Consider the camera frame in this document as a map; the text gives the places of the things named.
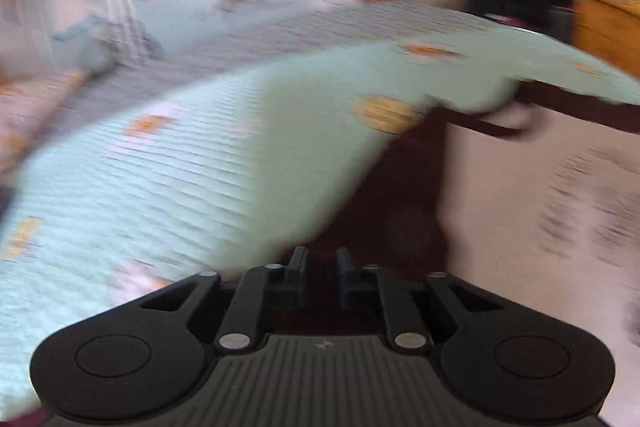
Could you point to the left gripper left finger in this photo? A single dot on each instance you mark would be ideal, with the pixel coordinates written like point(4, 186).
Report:
point(262, 291)

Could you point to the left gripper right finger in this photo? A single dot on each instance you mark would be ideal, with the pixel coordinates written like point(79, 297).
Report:
point(372, 288)

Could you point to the maroon and grey sweatshirt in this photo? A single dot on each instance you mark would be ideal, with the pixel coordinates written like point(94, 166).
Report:
point(521, 223)

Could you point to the mint quilted bee bedspread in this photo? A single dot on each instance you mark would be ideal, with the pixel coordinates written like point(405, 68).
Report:
point(217, 156)

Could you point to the floral pillow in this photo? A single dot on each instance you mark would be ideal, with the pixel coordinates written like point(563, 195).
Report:
point(27, 105)

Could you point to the yellow wooden cabinet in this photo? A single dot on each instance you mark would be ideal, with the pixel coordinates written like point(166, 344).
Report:
point(609, 30)

